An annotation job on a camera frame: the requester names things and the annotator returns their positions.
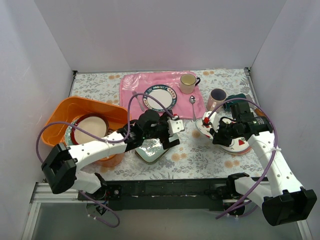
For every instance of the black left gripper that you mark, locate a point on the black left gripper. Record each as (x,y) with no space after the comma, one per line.
(165,135)

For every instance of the orange plastic bin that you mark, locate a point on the orange plastic bin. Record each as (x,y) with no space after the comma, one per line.
(72,108)

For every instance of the white plate green rim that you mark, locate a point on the white plate green rim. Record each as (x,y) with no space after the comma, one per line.
(166,95)

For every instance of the metal fork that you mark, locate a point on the metal fork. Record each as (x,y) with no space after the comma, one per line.
(139,102)

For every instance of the dark green mug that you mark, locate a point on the dark green mug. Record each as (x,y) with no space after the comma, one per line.
(232,99)

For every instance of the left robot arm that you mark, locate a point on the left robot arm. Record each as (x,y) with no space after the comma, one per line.
(63,165)

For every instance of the pink mug purple inside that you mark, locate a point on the pink mug purple inside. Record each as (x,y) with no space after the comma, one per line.
(216,97)

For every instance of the cream mug black handle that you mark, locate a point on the cream mug black handle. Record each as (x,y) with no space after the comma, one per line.
(188,82)

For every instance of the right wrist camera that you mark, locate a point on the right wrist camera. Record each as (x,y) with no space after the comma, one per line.
(211,119)

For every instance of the aluminium frame rail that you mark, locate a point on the aluminium frame rail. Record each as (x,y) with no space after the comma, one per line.
(251,164)

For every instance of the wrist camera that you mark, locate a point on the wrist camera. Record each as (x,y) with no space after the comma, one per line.
(211,119)
(175,125)

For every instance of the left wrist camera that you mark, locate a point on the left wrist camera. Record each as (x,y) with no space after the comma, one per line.
(175,125)

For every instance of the cream plate dark red rim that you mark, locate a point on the cream plate dark red rim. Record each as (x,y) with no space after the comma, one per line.
(93,123)

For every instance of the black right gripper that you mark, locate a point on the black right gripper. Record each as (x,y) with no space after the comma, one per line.
(219,133)

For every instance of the floral tablecloth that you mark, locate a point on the floral tablecloth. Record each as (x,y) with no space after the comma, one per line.
(195,157)

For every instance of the wooden handled metal spatula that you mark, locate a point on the wooden handled metal spatula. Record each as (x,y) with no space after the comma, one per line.
(253,107)

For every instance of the light green divided tray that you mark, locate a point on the light green divided tray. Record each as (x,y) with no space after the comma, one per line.
(151,151)

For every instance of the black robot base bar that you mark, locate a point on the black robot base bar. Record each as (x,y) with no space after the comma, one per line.
(203,193)

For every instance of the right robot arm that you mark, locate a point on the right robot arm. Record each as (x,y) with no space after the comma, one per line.
(280,195)

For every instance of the metal spoon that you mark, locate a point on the metal spoon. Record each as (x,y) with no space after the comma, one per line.
(192,100)

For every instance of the red and teal floral plate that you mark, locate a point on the red and teal floral plate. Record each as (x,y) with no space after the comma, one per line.
(67,136)

